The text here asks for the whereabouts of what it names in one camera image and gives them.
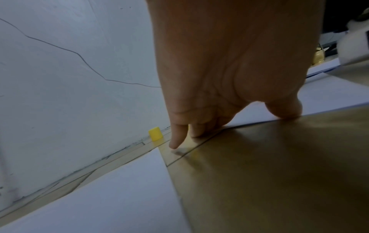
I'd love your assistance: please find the person's left hand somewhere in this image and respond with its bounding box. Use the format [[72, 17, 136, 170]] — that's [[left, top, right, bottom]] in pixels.
[[145, 0, 326, 150]]

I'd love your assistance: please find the gold paper sheet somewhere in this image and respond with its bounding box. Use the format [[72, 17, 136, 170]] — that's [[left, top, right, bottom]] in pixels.
[[158, 105, 369, 233]]

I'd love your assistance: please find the shiny gold object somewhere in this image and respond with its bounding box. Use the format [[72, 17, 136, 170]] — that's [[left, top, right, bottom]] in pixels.
[[311, 43, 327, 67]]

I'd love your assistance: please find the small yellow block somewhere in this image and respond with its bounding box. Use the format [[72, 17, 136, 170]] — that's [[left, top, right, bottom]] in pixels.
[[148, 126, 164, 142]]

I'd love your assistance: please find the white paper sheet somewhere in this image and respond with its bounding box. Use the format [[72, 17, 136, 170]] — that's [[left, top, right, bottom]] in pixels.
[[0, 147, 193, 233], [306, 57, 344, 78], [228, 73, 369, 128]]

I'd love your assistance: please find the white blurred object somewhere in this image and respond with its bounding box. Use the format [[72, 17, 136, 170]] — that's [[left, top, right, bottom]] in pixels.
[[337, 19, 369, 66]]

